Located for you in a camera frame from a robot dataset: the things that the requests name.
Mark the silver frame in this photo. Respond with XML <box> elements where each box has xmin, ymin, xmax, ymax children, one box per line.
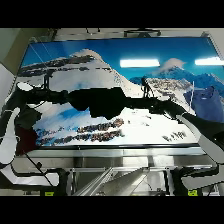
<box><xmin>13</xmin><ymin>146</ymin><xmax>224</xmax><ymax>197</ymax></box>

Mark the black cable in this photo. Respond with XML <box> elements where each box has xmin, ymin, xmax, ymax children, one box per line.
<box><xmin>22</xmin><ymin>150</ymin><xmax>55</xmax><ymax>188</ymax></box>

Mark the dark red garment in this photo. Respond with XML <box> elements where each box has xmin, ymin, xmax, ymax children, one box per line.
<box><xmin>14</xmin><ymin>126</ymin><xmax>38</xmax><ymax>156</ymax></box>

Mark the black garment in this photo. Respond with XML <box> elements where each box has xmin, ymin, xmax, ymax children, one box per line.
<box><xmin>67</xmin><ymin>86</ymin><xmax>129</xmax><ymax>120</ymax></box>

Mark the blue garment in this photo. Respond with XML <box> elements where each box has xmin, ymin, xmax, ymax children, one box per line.
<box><xmin>190</xmin><ymin>85</ymin><xmax>224</xmax><ymax>124</ymax></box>

